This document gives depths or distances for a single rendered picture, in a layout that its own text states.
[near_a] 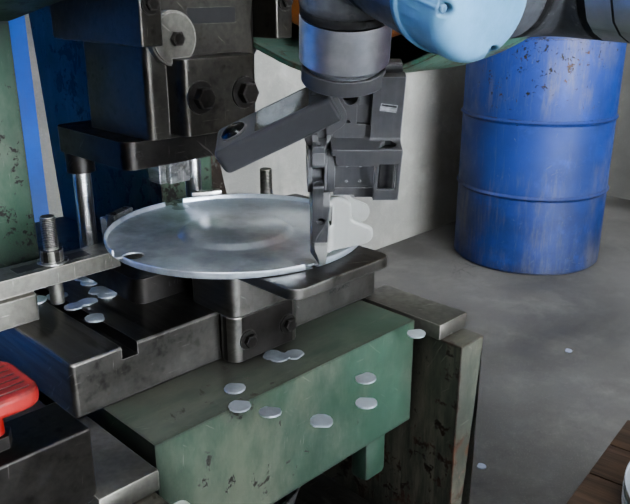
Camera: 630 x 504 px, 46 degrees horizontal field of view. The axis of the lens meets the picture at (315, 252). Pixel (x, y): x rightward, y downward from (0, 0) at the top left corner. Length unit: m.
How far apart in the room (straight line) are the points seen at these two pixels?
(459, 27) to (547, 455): 1.52
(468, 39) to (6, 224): 0.71
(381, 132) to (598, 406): 1.58
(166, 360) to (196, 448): 0.11
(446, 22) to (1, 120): 0.67
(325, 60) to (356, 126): 0.08
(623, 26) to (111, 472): 0.54
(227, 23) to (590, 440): 1.45
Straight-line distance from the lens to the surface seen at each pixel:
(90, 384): 0.78
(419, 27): 0.49
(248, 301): 0.82
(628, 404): 2.19
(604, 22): 0.56
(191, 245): 0.82
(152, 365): 0.81
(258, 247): 0.80
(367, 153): 0.65
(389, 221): 3.19
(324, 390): 0.87
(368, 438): 0.97
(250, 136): 0.64
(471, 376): 1.01
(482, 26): 0.50
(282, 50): 1.22
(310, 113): 0.63
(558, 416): 2.07
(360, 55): 0.60
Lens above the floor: 1.05
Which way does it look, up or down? 20 degrees down
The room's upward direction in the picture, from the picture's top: straight up
